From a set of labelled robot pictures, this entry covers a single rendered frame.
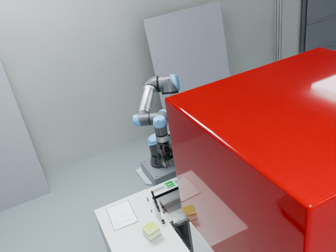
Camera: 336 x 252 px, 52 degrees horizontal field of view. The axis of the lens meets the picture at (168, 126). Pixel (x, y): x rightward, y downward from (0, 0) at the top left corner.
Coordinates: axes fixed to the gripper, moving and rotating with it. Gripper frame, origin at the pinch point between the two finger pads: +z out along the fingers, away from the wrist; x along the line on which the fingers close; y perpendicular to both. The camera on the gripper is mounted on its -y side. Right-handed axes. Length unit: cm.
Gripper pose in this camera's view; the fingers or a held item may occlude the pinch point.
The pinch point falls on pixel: (165, 165)
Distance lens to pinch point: 219.7
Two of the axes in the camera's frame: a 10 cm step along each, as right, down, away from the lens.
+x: 8.9, -3.2, 3.2
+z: 1.4, 8.7, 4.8
